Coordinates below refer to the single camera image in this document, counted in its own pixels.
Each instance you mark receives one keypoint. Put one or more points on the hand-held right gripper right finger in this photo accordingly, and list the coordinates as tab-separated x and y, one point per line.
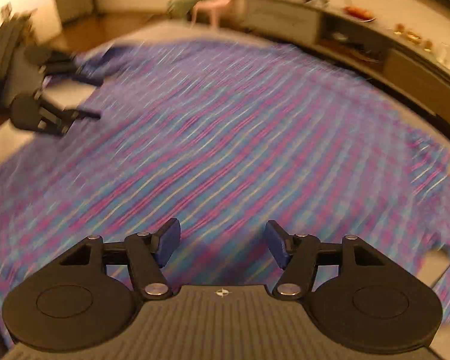
275	243

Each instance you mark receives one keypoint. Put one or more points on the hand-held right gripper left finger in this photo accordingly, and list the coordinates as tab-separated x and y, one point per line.
168	240

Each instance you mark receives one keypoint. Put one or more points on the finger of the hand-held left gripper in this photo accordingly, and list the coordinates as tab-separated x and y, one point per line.
67	69
63	118

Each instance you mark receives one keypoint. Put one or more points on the blue pink plaid shirt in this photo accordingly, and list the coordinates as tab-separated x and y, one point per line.
228	138

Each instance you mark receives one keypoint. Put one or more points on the pink plastic child chair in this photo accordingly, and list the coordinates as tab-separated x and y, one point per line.
213	3

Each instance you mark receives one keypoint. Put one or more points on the long grey TV cabinet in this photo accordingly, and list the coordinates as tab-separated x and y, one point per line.
281	17

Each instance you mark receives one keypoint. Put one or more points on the red plate of fruit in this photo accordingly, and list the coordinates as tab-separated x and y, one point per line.
359	13

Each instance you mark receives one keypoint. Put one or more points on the gold lidded bowl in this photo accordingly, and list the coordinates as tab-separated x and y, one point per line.
413	37

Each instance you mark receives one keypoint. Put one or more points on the small amber glass jar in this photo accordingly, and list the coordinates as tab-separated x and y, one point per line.
428	45
399	29

